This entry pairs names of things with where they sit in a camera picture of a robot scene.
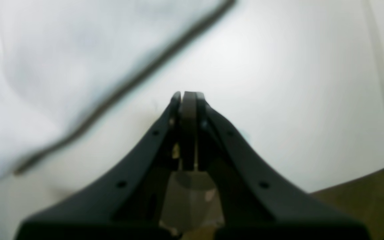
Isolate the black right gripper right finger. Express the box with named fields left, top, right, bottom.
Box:
left=183, top=92, right=369, bottom=240

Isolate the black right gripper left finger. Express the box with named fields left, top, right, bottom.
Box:
left=16, top=92, right=181, bottom=240

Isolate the white printed T-shirt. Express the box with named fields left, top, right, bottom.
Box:
left=0, top=0, right=230, bottom=179

